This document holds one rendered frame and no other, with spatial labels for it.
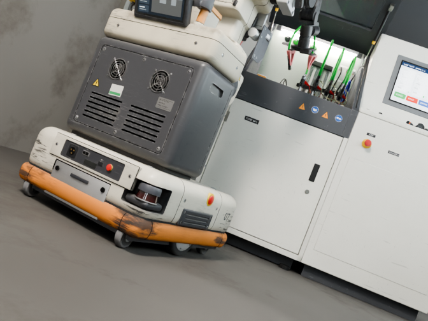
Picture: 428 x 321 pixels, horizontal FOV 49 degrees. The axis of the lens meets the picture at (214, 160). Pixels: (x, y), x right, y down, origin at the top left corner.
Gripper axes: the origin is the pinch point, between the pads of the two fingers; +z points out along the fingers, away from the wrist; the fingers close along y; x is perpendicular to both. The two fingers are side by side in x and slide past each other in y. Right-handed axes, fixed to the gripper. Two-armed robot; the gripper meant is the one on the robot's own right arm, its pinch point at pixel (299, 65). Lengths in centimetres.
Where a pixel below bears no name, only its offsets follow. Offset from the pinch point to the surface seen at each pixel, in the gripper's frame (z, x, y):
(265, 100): 25.1, -12.3, 21.5
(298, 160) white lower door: 52, -11, -5
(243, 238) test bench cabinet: 95, 16, 6
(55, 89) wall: 52, 11, 174
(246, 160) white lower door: 57, 3, 20
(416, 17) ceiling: -15, -497, 62
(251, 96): 24.1, -9.1, 29.4
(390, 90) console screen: 15, -73, -28
